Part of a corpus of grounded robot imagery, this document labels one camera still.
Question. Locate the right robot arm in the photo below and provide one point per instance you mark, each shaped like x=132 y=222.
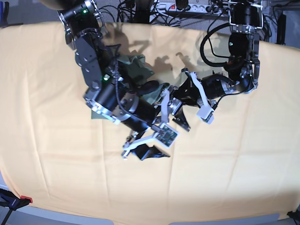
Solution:
x=112 y=92

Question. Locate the orange table cloth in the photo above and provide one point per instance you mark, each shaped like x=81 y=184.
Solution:
x=246 y=163

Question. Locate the black red clamp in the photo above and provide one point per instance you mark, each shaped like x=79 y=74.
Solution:
x=12 y=202

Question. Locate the green T-shirt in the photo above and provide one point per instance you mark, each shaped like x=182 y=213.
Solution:
x=140 y=72

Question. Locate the white power strip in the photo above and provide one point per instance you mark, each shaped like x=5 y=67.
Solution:
x=192 y=9

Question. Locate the black corner clamp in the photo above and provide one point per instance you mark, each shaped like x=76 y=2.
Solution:
x=295 y=216

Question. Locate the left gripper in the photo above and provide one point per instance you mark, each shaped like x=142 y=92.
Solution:
x=214 y=86

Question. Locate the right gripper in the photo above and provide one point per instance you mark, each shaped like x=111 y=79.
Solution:
x=140 y=116

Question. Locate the black centre post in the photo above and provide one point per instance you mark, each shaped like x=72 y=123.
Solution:
x=142 y=11

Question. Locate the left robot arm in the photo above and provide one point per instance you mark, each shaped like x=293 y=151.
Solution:
x=242 y=65

